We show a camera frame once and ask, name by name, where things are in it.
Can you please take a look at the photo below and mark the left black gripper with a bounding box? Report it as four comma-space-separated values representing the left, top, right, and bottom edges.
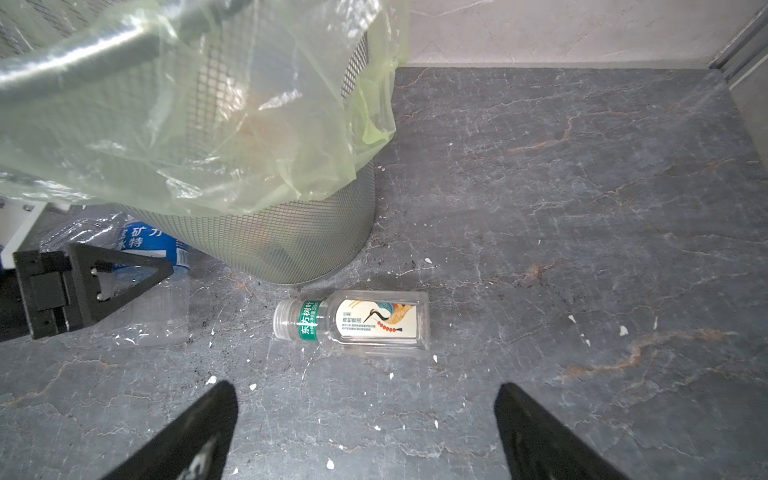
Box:
1, 243, 174, 341

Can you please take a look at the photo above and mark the small beige label package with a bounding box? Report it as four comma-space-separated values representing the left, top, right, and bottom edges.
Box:
273, 290, 430, 356

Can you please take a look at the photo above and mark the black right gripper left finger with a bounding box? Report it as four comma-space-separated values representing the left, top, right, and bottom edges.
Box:
105, 381, 238, 479

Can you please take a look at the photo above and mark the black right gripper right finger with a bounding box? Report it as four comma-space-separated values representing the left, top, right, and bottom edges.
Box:
494, 383, 626, 479

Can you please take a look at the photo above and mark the green mesh trash bin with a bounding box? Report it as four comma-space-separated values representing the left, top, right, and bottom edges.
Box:
0, 0, 378, 286

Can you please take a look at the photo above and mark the green plastic bin liner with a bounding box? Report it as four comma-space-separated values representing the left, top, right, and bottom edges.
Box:
0, 0, 412, 218

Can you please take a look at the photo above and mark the blue label bottle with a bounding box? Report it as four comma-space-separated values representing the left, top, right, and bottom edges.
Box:
38, 206, 193, 349

